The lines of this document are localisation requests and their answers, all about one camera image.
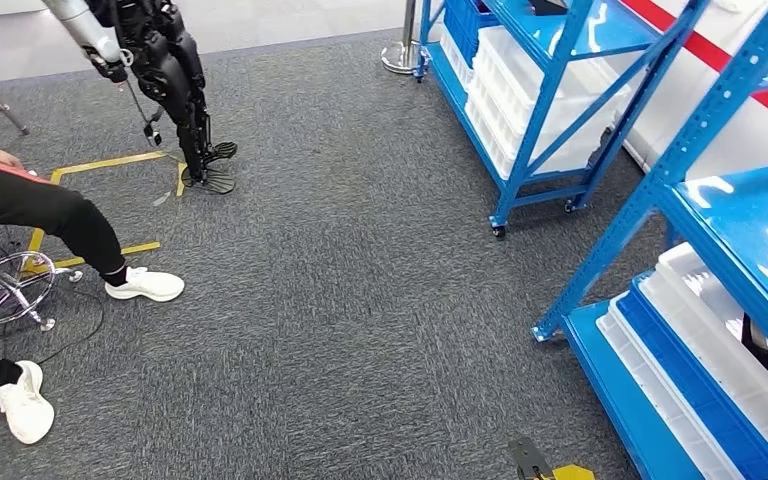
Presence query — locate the chrome stool black seat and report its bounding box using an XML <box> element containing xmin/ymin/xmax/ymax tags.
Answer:
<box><xmin>0</xmin><ymin>248</ymin><xmax>85</xmax><ymax>346</ymax></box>

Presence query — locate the black dangling cable with plug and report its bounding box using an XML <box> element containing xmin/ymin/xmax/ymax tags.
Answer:
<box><xmin>122</xmin><ymin>78</ymin><xmax>165</xmax><ymax>148</ymax></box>

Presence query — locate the chrome stanchion post round base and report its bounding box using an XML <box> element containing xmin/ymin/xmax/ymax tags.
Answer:
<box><xmin>381</xmin><ymin>0</ymin><xmax>425</xmax><ymax>75</ymax></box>

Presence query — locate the white car body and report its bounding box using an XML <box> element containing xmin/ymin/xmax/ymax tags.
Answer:
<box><xmin>595</xmin><ymin>0</ymin><xmax>768</xmax><ymax>181</ymax></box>

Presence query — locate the white plastic bin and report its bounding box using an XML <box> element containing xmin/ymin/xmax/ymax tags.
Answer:
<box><xmin>464</xmin><ymin>79</ymin><xmax>617</xmax><ymax>181</ymax></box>
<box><xmin>595</xmin><ymin>294</ymin><xmax>746</xmax><ymax>480</ymax></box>
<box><xmin>638</xmin><ymin>241</ymin><xmax>768</xmax><ymax>475</ymax></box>
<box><xmin>473</xmin><ymin>26</ymin><xmax>632</xmax><ymax>137</ymax></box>
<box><xmin>438</xmin><ymin>26</ymin><xmax>475</xmax><ymax>93</ymax></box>

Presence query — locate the blue metal shelf rack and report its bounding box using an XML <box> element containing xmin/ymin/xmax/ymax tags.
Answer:
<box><xmin>530</xmin><ymin>0</ymin><xmax>768</xmax><ymax>480</ymax></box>
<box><xmin>413</xmin><ymin>0</ymin><xmax>713</xmax><ymax>241</ymax></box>

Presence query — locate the person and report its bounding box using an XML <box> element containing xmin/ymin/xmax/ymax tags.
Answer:
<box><xmin>0</xmin><ymin>117</ymin><xmax>187</xmax><ymax>446</ymax></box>

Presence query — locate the yellow floor tape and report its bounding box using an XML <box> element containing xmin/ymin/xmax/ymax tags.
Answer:
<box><xmin>542</xmin><ymin>463</ymin><xmax>597</xmax><ymax>480</ymax></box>
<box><xmin>22</xmin><ymin>150</ymin><xmax>190</xmax><ymax>276</ymax></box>

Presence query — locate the black standing humanoid robot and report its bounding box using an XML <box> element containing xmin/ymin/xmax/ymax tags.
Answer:
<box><xmin>85</xmin><ymin>0</ymin><xmax>240</xmax><ymax>197</ymax></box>

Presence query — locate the black floor cable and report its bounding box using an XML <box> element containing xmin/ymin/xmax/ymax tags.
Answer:
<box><xmin>0</xmin><ymin>284</ymin><xmax>107</xmax><ymax>366</ymax></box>

